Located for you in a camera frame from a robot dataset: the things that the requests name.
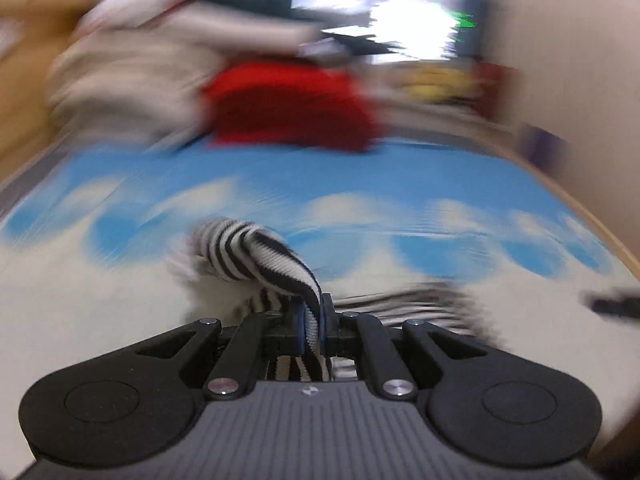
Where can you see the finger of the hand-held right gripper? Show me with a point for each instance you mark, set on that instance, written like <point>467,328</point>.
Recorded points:
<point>617,304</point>

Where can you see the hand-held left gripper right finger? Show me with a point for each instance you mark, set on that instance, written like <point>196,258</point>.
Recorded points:
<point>326,325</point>

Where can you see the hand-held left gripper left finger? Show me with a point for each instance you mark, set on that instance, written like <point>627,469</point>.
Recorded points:
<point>300,332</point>

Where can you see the striped shirt with white vest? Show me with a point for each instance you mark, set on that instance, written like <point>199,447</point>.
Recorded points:
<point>240,250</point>

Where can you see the blue printed bedspread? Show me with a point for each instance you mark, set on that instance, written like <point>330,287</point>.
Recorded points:
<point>350,185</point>

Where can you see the purple box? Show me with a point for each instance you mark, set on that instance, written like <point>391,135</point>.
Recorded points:
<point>542,141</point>

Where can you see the red knitted blanket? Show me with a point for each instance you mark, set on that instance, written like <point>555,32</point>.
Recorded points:
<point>290,105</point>

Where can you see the dark red cushion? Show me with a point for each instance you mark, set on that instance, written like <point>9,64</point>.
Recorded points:
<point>497,90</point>

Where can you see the yellow plush toy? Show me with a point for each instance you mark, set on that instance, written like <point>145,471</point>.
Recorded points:
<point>435,85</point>

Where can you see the white fleece blanket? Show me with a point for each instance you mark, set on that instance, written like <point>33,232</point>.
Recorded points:
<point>130,65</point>
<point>135,120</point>

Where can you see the window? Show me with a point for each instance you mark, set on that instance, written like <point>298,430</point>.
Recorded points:
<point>400,15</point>

